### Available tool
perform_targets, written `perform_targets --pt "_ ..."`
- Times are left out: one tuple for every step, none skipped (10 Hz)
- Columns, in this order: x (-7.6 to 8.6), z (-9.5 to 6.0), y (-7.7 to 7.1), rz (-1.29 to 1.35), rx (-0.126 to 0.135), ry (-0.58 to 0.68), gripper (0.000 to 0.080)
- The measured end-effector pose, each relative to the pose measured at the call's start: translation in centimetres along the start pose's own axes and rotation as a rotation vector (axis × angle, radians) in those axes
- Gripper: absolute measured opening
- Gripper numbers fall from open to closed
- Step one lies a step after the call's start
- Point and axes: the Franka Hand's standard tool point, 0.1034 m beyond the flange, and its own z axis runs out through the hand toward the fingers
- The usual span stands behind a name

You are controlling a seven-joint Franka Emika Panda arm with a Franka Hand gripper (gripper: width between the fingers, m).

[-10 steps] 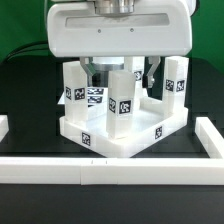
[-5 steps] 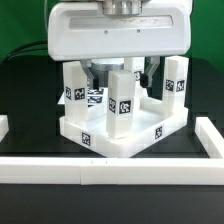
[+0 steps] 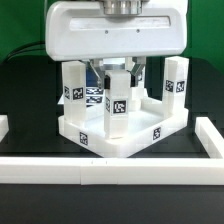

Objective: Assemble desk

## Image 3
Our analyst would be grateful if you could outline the white left fence block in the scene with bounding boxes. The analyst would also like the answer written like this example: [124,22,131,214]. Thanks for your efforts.
[0,115,9,142]

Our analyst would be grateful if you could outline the black thick cable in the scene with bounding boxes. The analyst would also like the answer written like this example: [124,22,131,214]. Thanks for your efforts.
[3,41,48,63]

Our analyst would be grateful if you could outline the white right fence bar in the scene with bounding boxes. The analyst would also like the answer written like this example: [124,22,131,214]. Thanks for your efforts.
[195,117,224,159]

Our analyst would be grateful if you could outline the white desk top tray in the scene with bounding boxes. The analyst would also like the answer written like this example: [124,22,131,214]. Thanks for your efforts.
[58,97,188,158]

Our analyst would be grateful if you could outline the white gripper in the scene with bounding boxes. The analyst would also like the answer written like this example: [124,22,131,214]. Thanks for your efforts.
[45,0,188,90]

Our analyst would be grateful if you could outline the fiducial marker sheet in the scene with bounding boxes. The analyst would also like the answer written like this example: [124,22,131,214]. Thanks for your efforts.
[57,71,106,108]

